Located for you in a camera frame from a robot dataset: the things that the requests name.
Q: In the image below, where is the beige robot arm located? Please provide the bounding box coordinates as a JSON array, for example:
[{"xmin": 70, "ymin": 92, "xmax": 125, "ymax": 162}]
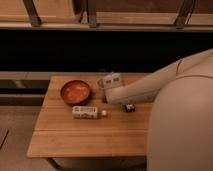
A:
[{"xmin": 103, "ymin": 48, "xmax": 213, "ymax": 171}]

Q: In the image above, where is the translucent ceramic cup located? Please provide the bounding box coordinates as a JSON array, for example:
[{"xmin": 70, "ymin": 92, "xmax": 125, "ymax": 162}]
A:
[{"xmin": 97, "ymin": 79, "xmax": 105, "ymax": 90}]

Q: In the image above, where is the red-orange bowl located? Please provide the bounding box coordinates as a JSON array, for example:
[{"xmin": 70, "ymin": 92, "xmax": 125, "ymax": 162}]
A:
[{"xmin": 60, "ymin": 80, "xmax": 91, "ymax": 105}]

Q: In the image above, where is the white plastic bottle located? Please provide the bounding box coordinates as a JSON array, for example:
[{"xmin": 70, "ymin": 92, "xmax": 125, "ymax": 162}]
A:
[{"xmin": 72, "ymin": 106, "xmax": 107, "ymax": 119}]

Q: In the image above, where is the wooden table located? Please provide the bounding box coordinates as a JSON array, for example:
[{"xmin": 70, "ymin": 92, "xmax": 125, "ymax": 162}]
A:
[{"xmin": 27, "ymin": 75, "xmax": 152, "ymax": 158}]

